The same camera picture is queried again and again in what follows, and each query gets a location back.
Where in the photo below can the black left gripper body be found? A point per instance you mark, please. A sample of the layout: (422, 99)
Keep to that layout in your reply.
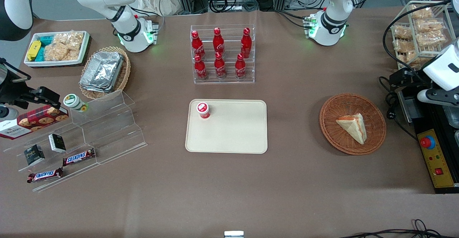
(410, 79)

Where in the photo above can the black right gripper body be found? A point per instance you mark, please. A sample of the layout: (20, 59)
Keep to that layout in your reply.
(14, 91)

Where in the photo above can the triangular sandwich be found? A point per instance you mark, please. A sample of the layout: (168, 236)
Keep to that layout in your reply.
(355, 127)

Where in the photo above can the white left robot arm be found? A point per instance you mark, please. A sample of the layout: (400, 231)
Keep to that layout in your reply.
(331, 12)

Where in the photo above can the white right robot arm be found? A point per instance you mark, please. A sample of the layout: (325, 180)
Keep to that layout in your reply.
(122, 15)

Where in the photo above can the oval light wicker basket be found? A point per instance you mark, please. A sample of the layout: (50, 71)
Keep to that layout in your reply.
(123, 76)

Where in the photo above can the round brown wicker basket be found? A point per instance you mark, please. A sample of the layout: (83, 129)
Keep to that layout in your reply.
(331, 123)

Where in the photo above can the beige plastic tray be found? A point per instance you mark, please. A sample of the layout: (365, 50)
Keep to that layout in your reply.
(236, 130)

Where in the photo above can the red cookie box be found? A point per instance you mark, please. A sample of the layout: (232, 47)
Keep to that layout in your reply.
(36, 120)

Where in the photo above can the green-labelled white cup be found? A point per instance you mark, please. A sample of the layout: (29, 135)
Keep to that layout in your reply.
(73, 101)

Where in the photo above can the clear bag of crackers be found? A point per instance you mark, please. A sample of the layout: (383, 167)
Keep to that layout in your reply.
(432, 39)
(404, 46)
(71, 39)
(59, 53)
(422, 13)
(402, 32)
(430, 26)

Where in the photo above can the white rectangular bin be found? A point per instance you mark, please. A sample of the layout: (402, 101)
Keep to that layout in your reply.
(53, 63)

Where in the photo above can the teal snack packet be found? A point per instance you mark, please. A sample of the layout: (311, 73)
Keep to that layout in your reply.
(41, 54)
(46, 40)

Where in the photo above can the small black box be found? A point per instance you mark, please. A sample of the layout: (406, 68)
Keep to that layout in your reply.
(34, 155)
(57, 143)

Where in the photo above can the yellow snack packet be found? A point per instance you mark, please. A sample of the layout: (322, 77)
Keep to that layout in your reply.
(33, 50)

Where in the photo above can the stack of foil trays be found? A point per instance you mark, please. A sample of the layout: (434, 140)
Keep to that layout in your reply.
(102, 71)

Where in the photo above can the brown chocolate bar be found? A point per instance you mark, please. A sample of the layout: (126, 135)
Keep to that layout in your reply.
(45, 175)
(79, 157)

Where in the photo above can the red emergency stop button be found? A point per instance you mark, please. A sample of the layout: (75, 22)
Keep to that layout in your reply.
(427, 142)

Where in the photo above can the clear acrylic step display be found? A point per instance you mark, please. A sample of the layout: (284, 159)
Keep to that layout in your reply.
(111, 130)

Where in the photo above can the black control box yellow panel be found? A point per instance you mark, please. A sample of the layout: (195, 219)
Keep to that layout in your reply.
(439, 180)

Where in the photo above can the red cola bottle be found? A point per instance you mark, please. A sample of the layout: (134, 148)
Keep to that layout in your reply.
(240, 67)
(246, 43)
(196, 45)
(218, 41)
(200, 68)
(219, 66)

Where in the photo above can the small red-lidded cup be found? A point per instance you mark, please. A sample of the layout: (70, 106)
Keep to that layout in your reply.
(203, 109)

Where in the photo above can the clear acrylic bottle rack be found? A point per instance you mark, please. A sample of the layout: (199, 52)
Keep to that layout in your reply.
(229, 80)

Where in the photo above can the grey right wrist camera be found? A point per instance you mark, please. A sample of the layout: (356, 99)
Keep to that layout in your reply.
(7, 113)

